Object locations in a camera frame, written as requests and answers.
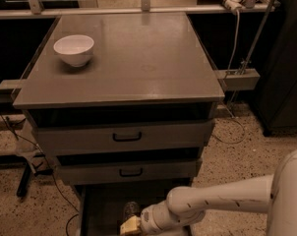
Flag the grey drawer cabinet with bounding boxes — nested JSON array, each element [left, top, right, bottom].
[[12, 12, 226, 236]]

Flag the grey top drawer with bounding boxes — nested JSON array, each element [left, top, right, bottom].
[[34, 120, 213, 155]]

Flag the grey open bottom drawer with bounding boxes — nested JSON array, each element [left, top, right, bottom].
[[76, 178, 189, 236]]

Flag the grey left side bracket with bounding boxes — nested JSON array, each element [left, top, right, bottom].
[[0, 79, 25, 92]]

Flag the metal diagonal rod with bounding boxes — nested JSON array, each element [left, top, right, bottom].
[[226, 0, 282, 110]]

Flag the black floor cable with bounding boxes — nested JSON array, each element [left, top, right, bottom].
[[0, 95, 81, 236]]

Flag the clear plastic water bottle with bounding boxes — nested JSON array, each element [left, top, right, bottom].
[[123, 202, 141, 221]]

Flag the white power cable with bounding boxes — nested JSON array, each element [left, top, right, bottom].
[[210, 9, 247, 146]]

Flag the black clamp stand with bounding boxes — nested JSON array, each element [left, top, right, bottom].
[[16, 162, 53, 198]]

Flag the white ceramic bowl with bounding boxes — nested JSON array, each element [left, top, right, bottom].
[[53, 34, 94, 67]]

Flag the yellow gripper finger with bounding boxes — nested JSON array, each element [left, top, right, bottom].
[[120, 215, 141, 236]]

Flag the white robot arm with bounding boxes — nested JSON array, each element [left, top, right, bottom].
[[120, 149, 297, 236]]

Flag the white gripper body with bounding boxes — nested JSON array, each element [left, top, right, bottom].
[[141, 206, 161, 235]]

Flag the grey middle drawer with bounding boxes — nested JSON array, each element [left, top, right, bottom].
[[57, 159, 202, 185]]

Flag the grey bracket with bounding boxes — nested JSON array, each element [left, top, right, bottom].
[[214, 69, 260, 91], [0, 79, 25, 92]]

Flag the grey back rail shelf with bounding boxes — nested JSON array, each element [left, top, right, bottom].
[[0, 3, 282, 21]]

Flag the grey right side bracket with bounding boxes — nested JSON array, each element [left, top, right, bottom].
[[214, 69, 260, 91]]

